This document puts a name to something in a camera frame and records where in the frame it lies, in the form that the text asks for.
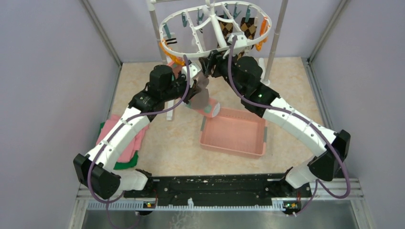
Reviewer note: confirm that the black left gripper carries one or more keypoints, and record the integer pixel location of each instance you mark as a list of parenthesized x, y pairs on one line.
[(191, 91)]

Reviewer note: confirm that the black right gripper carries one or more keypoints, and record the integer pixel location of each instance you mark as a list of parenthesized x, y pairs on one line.
[(215, 58)]

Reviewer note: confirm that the grey red striped sock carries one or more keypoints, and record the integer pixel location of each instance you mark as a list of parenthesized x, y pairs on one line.
[(201, 99)]

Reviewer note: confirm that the pink dotted sock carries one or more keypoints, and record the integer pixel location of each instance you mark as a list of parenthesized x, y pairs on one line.
[(211, 110)]

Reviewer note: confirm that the white oval clip hanger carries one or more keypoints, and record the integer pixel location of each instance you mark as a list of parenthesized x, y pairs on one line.
[(203, 22)]

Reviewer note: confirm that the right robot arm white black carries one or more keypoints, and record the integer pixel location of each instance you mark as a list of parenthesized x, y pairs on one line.
[(329, 147)]

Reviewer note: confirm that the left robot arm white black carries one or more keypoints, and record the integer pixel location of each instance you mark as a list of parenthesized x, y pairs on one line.
[(162, 93)]

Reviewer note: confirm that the brown argyle sock left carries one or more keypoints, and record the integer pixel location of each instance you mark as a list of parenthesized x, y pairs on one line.
[(227, 29)]

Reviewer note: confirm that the brown argyle sock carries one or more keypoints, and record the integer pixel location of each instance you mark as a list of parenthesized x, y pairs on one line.
[(249, 27), (227, 29)]

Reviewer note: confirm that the white black striped sock rear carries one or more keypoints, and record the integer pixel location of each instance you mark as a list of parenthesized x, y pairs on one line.
[(171, 42)]

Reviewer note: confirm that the brown argyle sock right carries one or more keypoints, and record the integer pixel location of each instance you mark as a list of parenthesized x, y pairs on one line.
[(249, 27)]

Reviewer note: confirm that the pink plastic basket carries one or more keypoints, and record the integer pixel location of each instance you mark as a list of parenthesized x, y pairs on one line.
[(235, 132)]

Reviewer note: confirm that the pink folded cloth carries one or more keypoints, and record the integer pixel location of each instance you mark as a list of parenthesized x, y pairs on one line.
[(139, 137)]

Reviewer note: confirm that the green folded cloth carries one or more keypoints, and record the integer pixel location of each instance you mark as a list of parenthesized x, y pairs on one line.
[(129, 157)]

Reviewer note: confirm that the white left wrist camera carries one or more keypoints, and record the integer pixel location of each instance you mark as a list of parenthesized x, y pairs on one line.
[(193, 70)]

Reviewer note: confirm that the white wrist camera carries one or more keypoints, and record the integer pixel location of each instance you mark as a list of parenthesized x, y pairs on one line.
[(240, 43), (193, 70)]

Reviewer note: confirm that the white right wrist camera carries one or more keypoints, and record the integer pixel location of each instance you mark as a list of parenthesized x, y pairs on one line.
[(240, 43)]

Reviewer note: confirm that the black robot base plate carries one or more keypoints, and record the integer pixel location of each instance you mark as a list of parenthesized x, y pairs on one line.
[(221, 192)]

